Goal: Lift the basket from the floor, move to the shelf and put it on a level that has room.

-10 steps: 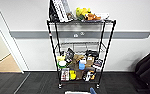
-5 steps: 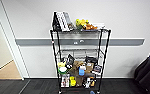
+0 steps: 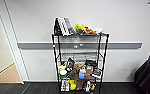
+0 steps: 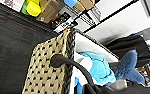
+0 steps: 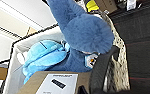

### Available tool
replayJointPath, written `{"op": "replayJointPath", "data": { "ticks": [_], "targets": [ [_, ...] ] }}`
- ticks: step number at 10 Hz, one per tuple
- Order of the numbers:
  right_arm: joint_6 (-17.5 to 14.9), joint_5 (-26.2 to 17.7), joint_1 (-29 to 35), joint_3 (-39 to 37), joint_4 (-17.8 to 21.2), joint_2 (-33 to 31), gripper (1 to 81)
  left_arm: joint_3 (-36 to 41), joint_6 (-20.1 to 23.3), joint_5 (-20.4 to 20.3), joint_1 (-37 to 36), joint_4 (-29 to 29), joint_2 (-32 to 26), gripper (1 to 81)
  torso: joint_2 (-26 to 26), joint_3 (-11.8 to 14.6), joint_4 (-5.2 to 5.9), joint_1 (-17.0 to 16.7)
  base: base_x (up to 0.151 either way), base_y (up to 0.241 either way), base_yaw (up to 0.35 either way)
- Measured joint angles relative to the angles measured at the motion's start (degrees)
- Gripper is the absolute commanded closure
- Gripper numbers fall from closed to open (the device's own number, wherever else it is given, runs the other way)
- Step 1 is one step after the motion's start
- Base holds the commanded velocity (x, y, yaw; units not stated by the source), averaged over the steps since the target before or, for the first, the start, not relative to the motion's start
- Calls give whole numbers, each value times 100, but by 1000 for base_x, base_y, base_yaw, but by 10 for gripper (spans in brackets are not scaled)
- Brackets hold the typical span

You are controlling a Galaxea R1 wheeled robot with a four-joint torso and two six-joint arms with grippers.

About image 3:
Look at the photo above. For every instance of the black printed bag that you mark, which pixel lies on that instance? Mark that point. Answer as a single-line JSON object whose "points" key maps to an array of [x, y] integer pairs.
{"points": [[70, 65]]}

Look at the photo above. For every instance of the yellow plush duck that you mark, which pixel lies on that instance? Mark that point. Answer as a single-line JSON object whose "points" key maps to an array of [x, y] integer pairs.
{"points": [[79, 28]]}

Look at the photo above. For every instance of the orange plush toy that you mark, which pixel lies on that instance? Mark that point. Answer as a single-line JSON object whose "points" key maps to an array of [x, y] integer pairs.
{"points": [[89, 31]]}

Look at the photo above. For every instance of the grey printed box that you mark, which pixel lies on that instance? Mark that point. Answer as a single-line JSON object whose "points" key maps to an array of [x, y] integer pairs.
{"points": [[70, 26]]}

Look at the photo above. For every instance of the small yellow plush toy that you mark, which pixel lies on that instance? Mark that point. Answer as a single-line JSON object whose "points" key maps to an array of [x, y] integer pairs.
{"points": [[61, 67]]}

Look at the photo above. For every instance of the brown paper box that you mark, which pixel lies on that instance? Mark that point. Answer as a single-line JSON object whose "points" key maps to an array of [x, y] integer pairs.
{"points": [[89, 70]]}

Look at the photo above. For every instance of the blue bottle white cap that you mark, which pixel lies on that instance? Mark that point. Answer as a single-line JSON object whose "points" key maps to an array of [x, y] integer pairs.
{"points": [[81, 74]]}

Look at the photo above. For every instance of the green white round container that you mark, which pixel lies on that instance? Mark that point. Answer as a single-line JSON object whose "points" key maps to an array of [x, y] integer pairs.
{"points": [[62, 73]]}

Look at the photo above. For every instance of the white flat box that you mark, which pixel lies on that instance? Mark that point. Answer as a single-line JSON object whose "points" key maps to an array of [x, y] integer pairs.
{"points": [[99, 30]]}

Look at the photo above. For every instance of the dark printed packet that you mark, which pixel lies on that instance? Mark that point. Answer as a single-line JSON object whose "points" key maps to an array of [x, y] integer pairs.
{"points": [[97, 72]]}

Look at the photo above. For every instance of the red white printed box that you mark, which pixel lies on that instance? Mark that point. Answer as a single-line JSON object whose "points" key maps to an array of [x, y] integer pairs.
{"points": [[65, 85]]}

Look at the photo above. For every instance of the black yellow packet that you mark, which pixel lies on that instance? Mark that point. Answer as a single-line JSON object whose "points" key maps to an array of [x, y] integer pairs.
{"points": [[89, 86]]}

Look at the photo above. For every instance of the black garment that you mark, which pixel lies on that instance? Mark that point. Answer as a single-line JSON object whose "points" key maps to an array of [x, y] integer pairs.
{"points": [[147, 76]]}

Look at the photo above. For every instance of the white wall socket plate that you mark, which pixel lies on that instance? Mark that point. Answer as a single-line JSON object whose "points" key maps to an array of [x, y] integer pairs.
{"points": [[81, 45], [75, 46]]}

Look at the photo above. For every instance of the long grey wall band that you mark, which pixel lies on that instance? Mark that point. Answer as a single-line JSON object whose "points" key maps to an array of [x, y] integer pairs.
{"points": [[34, 45]]}

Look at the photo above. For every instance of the white door frame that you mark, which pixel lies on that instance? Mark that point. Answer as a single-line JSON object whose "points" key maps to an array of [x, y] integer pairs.
{"points": [[11, 40]]}

